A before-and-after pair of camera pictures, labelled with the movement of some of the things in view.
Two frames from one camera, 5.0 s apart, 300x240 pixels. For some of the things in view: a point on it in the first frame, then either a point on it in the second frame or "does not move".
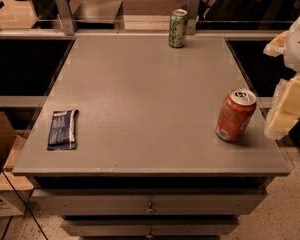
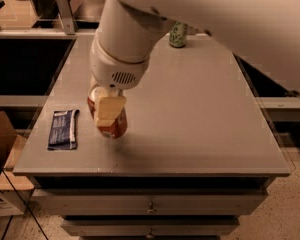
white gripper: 299,42 to 114,70
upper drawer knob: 151,209 does not move
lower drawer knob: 149,236 does not move
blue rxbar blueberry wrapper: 63,130 does not move
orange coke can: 235,114 to 118,128
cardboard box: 8,189 does not move
